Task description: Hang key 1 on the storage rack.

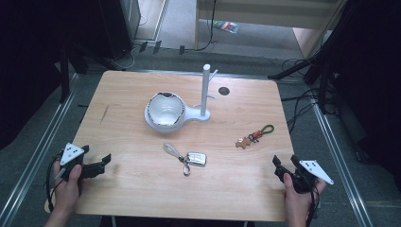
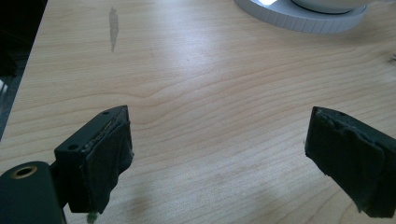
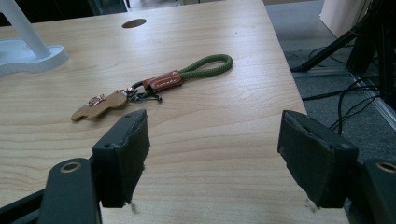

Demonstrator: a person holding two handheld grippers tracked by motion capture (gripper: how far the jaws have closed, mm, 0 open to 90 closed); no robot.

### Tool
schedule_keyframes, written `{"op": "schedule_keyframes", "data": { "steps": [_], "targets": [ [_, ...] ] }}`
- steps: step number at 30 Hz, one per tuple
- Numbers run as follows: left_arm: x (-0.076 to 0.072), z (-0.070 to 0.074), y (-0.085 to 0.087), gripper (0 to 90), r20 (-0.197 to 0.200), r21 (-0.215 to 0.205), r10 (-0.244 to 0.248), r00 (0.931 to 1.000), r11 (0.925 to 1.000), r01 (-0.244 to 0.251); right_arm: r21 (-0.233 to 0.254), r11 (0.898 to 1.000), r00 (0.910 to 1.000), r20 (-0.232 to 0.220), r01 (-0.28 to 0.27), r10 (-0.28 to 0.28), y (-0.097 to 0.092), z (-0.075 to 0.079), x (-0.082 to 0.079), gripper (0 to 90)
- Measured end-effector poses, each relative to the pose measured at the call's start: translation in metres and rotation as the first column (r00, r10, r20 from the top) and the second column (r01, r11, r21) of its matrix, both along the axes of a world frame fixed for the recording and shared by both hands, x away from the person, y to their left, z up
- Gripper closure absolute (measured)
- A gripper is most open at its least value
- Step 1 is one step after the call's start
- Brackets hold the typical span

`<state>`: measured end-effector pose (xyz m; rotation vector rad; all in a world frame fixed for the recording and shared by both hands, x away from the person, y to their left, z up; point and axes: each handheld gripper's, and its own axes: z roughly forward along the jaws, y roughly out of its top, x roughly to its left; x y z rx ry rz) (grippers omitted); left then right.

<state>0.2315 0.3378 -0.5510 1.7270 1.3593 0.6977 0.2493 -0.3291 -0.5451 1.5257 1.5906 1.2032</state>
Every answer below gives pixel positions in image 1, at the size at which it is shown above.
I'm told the person's left hand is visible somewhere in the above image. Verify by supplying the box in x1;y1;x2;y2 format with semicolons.
51;160;84;216

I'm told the black cabinet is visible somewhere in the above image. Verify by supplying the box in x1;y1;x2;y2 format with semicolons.
96;0;142;61

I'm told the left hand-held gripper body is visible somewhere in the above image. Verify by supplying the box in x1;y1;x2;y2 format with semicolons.
60;142;106;183

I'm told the black metal stand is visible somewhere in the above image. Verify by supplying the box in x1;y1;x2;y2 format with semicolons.
59;45;72;104

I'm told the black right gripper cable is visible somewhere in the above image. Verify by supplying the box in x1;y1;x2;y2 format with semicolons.
305;185;322;227

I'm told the metal floor rail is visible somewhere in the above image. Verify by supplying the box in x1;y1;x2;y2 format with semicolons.
310;96;375;227
0;74;79;225

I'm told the white bowl with dark rim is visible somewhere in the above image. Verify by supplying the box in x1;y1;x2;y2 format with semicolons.
147;91;186;128

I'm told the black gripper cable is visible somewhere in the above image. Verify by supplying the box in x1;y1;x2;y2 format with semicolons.
44;152;64;205
305;185;322;227

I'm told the brown leather keychain green loop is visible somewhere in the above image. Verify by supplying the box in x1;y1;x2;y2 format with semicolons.
235;124;275;149

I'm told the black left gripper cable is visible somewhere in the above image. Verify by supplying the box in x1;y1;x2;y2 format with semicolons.
44;152;64;205

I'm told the silver car key grey strap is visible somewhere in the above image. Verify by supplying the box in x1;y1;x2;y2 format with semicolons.
163;142;208;177

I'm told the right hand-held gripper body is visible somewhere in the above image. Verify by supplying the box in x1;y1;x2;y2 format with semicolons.
282;160;335;194

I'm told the bundle of black cables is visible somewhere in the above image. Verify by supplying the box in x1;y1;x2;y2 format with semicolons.
279;58;340;133

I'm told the black floor cable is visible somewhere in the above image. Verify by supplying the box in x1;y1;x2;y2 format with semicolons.
194;0;219;52

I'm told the light wooden shelf unit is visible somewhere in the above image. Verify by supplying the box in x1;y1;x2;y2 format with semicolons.
194;0;348;60

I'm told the white floor cable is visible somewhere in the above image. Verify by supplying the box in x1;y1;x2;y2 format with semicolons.
112;45;140;71

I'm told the white key rack stand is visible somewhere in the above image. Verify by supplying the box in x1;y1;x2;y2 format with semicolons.
144;63;219;133

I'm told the person's right hand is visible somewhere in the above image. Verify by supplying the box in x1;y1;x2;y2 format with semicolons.
282;172;327;219

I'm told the colourful packet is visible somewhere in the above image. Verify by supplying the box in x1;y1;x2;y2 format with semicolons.
213;20;241;35

